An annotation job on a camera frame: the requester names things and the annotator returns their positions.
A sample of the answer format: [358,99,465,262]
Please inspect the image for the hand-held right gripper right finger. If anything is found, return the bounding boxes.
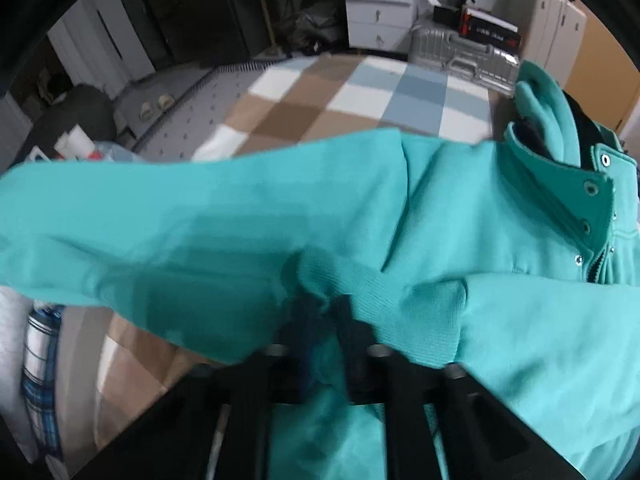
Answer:
[330,294,581,480]

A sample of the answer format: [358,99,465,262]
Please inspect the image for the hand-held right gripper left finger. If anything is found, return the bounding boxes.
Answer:
[75,295,327,480]

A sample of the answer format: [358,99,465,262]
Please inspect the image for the teal zip hooded jacket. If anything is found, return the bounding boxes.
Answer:
[0,60,640,480]

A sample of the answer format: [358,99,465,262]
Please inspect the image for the checkered blanket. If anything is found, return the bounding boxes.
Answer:
[92,52,503,461]

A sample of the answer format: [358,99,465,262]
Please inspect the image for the blue plaid cloth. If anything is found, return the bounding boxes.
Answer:
[20,305,66,461]

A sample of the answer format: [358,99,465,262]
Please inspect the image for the clear bluish plastic bag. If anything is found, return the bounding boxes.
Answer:
[90,140,136,163]

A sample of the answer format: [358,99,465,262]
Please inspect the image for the white bottle with red label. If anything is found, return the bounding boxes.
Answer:
[55,125,96,161]

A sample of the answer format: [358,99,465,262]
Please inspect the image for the silver hard suitcase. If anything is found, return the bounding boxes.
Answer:
[407,25,521,96]

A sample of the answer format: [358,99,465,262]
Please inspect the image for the black bag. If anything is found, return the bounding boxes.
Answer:
[287,0,348,56]

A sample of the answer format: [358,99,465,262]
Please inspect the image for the dark round seat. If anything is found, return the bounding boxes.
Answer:
[35,85,118,151]

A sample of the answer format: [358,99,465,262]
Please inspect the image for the white chest of drawers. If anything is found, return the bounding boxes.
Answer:
[340,0,421,53]

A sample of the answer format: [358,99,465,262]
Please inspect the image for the black box with red print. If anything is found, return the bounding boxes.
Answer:
[462,5,523,48]

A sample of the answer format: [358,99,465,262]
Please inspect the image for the white wardrobe doors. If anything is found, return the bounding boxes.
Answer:
[47,0,156,101]

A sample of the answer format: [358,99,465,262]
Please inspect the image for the brown wooden door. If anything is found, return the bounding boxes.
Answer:
[562,0,640,131]

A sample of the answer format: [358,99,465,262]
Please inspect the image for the white tall cabinet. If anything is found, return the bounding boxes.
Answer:
[520,0,588,68]

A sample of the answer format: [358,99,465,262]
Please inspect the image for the wooden handle broom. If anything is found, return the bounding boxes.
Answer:
[257,0,286,61]

